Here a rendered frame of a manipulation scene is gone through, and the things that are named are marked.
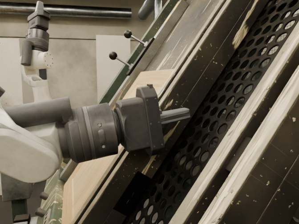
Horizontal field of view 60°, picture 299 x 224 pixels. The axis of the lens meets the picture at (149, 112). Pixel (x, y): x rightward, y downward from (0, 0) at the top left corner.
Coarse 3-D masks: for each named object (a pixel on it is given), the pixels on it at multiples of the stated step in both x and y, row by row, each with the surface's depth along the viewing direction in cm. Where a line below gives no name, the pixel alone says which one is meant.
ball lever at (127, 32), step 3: (126, 30) 117; (129, 30) 117; (126, 33) 116; (129, 33) 116; (126, 36) 117; (129, 36) 117; (132, 36) 117; (135, 39) 117; (138, 39) 116; (141, 42) 116; (147, 42) 115; (144, 45) 115
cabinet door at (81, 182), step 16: (144, 80) 95; (160, 80) 78; (128, 96) 102; (96, 160) 87; (112, 160) 73; (80, 176) 93; (96, 176) 77; (64, 192) 97; (80, 192) 81; (64, 208) 85; (80, 208) 72
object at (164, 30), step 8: (184, 0) 116; (176, 8) 115; (184, 8) 116; (176, 16) 115; (168, 24) 115; (160, 32) 114; (168, 32) 115; (160, 40) 115; (152, 48) 114; (144, 56) 114; (152, 56) 115; (144, 64) 114; (136, 72) 113; (128, 80) 113; (120, 88) 114; (128, 88) 113; (120, 96) 113; (112, 104) 112; (72, 160) 110; (64, 168) 114; (72, 168) 110; (64, 176) 110
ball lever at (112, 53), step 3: (111, 54) 115; (114, 54) 115; (111, 57) 116; (114, 57) 116; (117, 57) 116; (120, 60) 116; (123, 63) 116; (126, 63) 115; (129, 66) 114; (132, 66) 114; (129, 69) 116
